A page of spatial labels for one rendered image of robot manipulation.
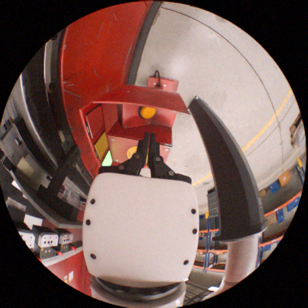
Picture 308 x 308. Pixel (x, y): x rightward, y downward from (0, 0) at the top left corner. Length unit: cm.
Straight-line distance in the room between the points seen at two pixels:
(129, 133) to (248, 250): 50
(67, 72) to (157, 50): 78
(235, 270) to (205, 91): 114
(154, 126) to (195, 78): 77
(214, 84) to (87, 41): 96
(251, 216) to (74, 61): 63
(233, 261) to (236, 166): 34
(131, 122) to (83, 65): 24
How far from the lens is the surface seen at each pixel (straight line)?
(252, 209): 36
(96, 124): 19
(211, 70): 102
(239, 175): 38
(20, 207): 50
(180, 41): 100
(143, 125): 27
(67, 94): 31
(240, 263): 42
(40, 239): 60
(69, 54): 31
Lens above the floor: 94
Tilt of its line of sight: 41 degrees down
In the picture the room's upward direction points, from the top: 170 degrees counter-clockwise
